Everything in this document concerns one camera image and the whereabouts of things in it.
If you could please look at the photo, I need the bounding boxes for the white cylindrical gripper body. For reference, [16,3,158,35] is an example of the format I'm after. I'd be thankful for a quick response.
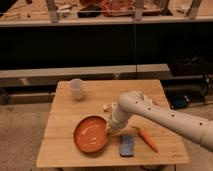
[106,114,129,134]

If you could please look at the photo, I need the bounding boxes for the orange ceramic bowl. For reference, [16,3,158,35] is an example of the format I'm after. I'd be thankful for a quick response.
[73,116,108,153]

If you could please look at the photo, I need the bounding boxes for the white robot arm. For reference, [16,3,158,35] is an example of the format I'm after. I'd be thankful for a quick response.
[108,91,213,152]

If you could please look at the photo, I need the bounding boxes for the blue sponge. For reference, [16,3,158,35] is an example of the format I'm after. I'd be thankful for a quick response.
[119,134,134,157]

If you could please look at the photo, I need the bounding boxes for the orange toy carrot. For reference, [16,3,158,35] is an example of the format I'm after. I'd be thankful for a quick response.
[133,126,159,153]

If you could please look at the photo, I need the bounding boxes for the wooden table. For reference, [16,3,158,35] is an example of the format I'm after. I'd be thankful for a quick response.
[36,80,189,168]

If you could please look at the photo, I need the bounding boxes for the white plastic cup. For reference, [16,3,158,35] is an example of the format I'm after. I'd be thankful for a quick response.
[69,79,84,100]

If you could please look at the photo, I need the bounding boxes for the red cloth on shelf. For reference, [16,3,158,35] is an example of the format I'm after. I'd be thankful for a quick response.
[101,0,134,17]

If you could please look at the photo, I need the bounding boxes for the black vertical cable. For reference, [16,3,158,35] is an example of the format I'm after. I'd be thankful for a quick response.
[132,16,139,80]

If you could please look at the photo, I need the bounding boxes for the grey metal shelf rail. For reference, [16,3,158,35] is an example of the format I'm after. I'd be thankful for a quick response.
[0,64,172,87]

